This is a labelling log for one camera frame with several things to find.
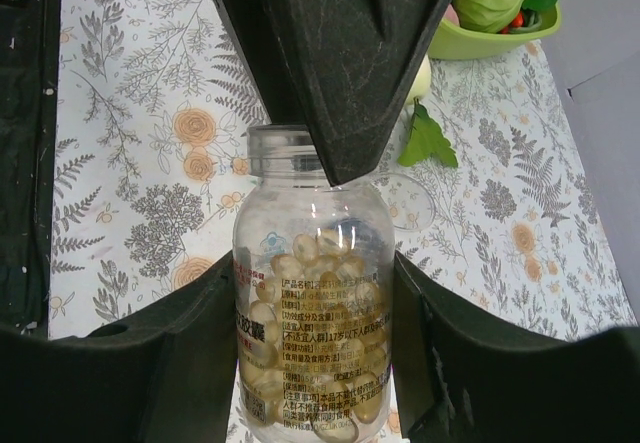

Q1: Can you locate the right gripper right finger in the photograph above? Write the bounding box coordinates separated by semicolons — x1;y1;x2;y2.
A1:
392;255;639;442

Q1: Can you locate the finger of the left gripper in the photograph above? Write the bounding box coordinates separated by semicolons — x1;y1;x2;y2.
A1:
214;0;451;185

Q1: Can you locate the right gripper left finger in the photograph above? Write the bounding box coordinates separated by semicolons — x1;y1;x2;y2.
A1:
1;255;237;442

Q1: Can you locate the orange pill bottle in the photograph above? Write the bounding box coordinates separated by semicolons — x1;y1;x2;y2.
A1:
233;125;395;442

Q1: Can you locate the green vegetable basket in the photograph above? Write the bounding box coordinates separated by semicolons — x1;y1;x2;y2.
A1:
427;5;562;60

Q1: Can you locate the white toy radish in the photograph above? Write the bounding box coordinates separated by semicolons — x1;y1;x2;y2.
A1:
397;56;459;168

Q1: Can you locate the floral table mat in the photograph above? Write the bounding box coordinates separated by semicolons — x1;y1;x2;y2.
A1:
48;0;636;340

